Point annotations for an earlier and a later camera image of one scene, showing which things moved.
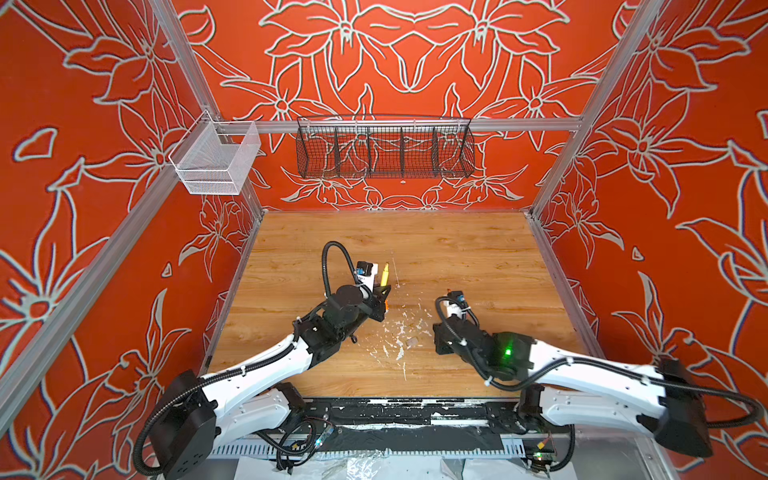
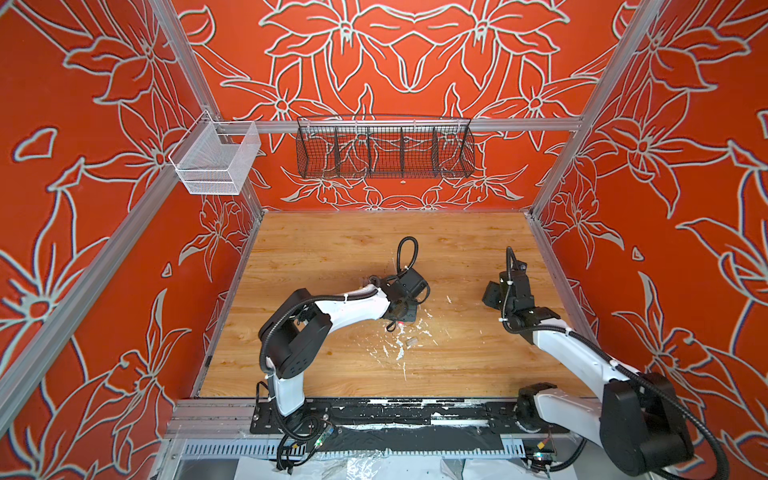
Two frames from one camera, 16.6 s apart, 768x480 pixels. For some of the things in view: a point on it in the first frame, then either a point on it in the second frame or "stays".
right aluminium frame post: x=643 y=14 stays
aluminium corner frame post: x=188 y=58 stays
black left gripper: x=376 y=300 -> x=411 y=314
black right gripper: x=438 y=342 -> x=491 y=291
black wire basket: x=384 y=147 stays
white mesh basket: x=214 y=157 stays
